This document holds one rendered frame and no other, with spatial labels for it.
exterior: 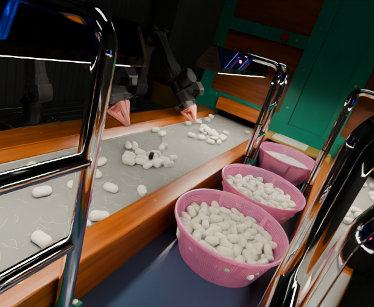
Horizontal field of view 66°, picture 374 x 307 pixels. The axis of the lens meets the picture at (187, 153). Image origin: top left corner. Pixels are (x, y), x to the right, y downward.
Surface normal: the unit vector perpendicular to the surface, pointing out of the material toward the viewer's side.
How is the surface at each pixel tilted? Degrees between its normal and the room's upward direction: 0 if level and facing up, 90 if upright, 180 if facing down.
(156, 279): 0
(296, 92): 90
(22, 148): 45
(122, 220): 0
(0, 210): 0
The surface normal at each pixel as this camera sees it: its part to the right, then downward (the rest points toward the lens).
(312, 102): -0.48, 0.21
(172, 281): 0.27, -0.89
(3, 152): 0.78, -0.34
